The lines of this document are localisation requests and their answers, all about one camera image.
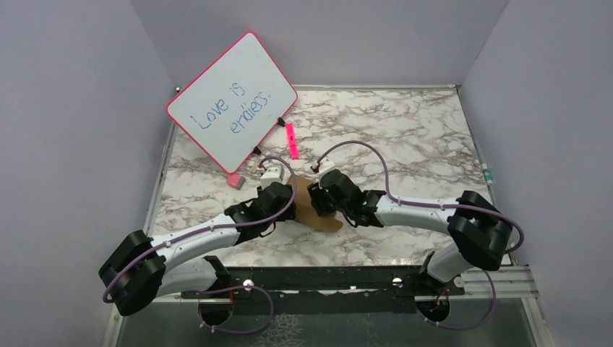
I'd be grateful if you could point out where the pink grey whiteboard eraser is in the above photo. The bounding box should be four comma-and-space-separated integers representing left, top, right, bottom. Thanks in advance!
226, 173, 246, 190

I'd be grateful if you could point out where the pink marker pen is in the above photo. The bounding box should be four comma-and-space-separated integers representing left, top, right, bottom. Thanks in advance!
286, 123, 299, 160

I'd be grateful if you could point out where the pink-framed whiteboard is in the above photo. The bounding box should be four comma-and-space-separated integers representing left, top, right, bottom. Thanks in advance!
166, 32, 298, 174

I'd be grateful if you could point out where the green white glue stick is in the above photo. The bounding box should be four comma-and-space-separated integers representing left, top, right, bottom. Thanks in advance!
481, 163, 493, 186

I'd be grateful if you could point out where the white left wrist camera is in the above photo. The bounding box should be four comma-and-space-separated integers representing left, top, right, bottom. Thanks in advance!
260, 165, 286, 189

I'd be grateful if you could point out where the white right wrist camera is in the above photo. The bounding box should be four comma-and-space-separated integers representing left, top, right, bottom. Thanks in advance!
310, 158, 336, 179

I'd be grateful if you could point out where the aluminium frame rail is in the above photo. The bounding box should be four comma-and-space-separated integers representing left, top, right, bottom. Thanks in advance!
105, 266, 552, 346

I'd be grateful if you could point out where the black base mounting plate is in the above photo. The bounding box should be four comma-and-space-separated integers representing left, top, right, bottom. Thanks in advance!
181, 265, 466, 316

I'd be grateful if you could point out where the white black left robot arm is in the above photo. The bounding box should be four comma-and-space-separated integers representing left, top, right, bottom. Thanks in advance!
98, 182, 296, 316

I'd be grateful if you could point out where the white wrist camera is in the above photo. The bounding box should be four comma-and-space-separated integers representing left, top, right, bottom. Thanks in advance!
310, 158, 336, 179
260, 165, 286, 189

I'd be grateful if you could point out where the brown cardboard box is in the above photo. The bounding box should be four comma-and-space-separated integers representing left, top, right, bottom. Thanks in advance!
288, 176, 343, 233

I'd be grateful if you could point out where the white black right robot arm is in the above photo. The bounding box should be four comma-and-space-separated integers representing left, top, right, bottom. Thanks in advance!
307, 169, 512, 294

